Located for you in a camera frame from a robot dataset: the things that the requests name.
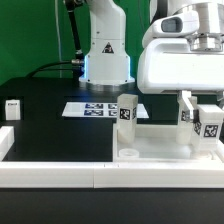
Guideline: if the white marker base sheet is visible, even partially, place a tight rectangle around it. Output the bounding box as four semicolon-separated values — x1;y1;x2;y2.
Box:
62;102;148;118

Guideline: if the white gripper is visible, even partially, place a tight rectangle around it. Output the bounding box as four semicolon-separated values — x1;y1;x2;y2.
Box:
137;9;224;123

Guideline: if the white U-shaped obstacle fence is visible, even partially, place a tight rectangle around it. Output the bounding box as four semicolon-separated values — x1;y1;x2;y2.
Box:
0;126;224;188

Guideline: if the white thin cable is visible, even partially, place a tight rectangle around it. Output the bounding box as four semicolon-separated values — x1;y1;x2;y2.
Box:
54;0;64;79

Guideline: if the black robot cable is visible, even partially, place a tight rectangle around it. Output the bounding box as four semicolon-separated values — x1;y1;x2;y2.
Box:
25;0;85;79

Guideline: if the white square tabletop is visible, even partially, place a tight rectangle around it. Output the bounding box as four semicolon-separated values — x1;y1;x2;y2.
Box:
113;124;224;164

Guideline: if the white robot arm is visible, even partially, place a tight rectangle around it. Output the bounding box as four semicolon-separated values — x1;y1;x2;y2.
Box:
80;0;224;122

